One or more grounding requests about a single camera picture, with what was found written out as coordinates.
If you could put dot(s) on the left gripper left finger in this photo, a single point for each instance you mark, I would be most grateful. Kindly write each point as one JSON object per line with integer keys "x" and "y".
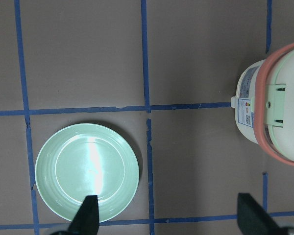
{"x": 86, "y": 220}

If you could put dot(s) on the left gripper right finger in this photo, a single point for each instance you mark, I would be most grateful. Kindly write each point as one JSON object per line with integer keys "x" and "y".
{"x": 252, "y": 219}

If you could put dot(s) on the white rice cooker orange handle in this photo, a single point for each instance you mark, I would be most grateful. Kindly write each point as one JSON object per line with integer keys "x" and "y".
{"x": 264, "y": 104}

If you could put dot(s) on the green plate near left arm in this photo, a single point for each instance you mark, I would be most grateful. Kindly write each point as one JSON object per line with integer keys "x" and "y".
{"x": 83, "y": 160}

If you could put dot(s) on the brown paper table mat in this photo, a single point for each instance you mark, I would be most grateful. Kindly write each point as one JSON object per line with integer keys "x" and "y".
{"x": 161, "y": 73}

